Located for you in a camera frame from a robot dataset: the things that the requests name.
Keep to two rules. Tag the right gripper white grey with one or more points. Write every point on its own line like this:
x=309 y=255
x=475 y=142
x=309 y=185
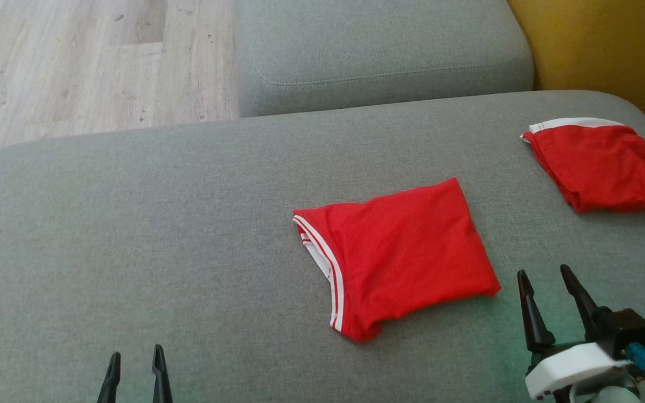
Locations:
x=571 y=366

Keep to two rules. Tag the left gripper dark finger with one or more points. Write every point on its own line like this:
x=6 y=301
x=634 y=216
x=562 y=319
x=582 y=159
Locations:
x=161 y=375
x=111 y=383

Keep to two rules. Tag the red shorts with white stripe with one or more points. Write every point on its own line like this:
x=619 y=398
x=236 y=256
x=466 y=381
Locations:
x=608 y=168

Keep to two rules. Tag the red white basketball jersey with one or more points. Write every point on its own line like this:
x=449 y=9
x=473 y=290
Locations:
x=406 y=252

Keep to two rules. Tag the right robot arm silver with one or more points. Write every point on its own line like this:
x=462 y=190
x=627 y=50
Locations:
x=608 y=392

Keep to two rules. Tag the large grey sofa seat cushion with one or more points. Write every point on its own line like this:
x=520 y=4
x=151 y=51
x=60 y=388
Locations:
x=188 y=224

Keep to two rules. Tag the yellow cushion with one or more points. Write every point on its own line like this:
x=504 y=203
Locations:
x=608 y=50

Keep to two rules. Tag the small grey sofa cushion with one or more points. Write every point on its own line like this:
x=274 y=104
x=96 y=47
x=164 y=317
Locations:
x=384 y=45

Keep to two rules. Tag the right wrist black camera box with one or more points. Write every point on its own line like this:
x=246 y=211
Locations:
x=625 y=330

